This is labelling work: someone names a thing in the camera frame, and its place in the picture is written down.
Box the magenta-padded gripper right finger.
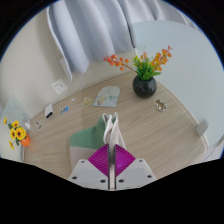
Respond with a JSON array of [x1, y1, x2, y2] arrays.
[[111, 143, 158, 191]]

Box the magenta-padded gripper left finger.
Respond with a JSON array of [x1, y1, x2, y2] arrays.
[[68, 143, 113, 191]]

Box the beige towel with green trim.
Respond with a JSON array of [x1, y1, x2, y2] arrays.
[[69, 112, 127, 171]]

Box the small blue card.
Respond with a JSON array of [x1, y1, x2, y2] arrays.
[[60, 105, 71, 115]]

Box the yellow sticker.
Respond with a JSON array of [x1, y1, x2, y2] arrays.
[[81, 96, 95, 108]]

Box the brown bear sticker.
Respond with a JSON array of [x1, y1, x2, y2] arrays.
[[153, 98, 168, 113]]

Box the sunflowers in orange vase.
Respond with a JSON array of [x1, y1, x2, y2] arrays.
[[3, 116, 32, 151]]

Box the orange flowers in black vase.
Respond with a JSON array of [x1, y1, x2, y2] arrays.
[[102, 45, 173, 99]]

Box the frosted desk divider panel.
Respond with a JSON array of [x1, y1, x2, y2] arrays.
[[0, 95, 32, 161], [131, 20, 224, 148]]

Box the pale grey curtain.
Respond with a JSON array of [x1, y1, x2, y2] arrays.
[[46, 0, 188, 83]]

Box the white wall socket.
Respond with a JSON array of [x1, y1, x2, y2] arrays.
[[51, 78, 68, 96]]

